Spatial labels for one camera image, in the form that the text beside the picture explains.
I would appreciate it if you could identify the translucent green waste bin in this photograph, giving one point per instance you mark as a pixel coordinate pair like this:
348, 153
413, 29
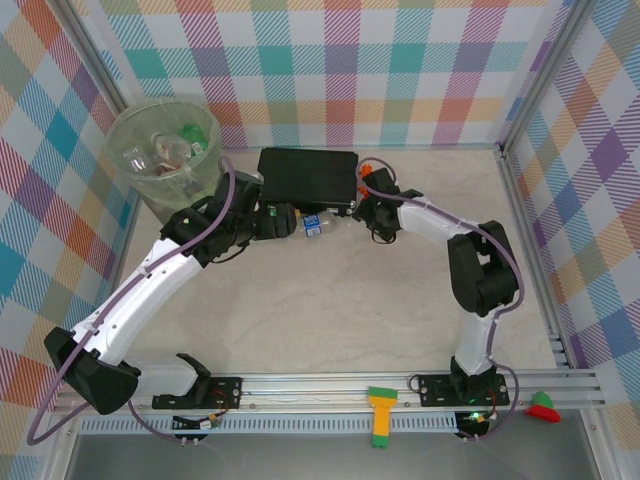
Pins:
150, 190

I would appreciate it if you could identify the grey metal panel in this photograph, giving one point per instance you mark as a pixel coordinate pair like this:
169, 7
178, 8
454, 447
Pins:
300, 460

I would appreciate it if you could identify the yellow and green brick block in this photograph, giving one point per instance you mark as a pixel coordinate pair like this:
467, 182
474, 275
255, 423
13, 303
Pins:
381, 420

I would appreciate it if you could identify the clear bottle with white cap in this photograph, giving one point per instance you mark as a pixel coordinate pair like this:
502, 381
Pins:
176, 150

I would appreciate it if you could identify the aluminium side rail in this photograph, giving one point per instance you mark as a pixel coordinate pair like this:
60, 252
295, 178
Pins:
520, 225

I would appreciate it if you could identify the aluminium frame post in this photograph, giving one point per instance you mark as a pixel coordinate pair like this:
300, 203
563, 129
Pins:
545, 75
95, 55

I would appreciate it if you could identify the orange toy brick piece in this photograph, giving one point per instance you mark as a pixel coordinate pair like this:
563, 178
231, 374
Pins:
365, 168

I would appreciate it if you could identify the aluminium back rail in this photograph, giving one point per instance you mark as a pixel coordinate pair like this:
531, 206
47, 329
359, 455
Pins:
425, 147

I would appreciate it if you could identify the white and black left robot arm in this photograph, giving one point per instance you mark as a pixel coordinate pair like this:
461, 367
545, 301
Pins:
150, 280

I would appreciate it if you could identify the crushed green plastic bottle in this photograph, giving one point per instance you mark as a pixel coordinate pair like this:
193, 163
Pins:
273, 212

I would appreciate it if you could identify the aluminium frame rail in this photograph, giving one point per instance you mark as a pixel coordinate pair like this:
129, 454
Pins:
325, 392

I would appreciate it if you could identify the clear bottle small blue label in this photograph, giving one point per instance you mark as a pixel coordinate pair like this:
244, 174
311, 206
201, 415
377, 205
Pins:
315, 225

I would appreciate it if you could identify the green bottle with orange cap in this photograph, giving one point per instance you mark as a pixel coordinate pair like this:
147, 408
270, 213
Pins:
190, 132

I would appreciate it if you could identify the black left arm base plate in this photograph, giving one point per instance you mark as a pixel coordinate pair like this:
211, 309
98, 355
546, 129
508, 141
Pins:
225, 390

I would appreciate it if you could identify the red and green toy brick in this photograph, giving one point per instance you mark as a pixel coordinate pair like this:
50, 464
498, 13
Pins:
542, 414

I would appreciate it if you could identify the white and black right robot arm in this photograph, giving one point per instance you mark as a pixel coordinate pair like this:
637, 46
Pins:
480, 270

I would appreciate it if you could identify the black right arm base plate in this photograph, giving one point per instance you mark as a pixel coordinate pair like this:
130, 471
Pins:
435, 390

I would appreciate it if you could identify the black hard case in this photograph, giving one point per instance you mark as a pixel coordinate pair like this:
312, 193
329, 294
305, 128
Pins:
310, 175

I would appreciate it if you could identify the clear bottle green label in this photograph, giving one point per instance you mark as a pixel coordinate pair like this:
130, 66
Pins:
135, 159

